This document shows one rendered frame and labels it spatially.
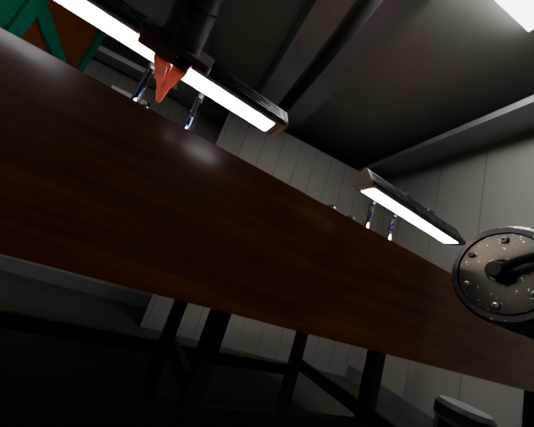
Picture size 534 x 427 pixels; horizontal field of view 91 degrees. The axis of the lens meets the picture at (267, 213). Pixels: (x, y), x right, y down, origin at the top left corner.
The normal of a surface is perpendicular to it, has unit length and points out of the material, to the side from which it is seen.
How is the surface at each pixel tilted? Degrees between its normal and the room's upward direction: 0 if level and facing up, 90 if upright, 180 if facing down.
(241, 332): 90
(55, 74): 90
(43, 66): 90
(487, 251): 91
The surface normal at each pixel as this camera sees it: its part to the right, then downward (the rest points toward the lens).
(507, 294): -0.89, -0.36
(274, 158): 0.35, -0.13
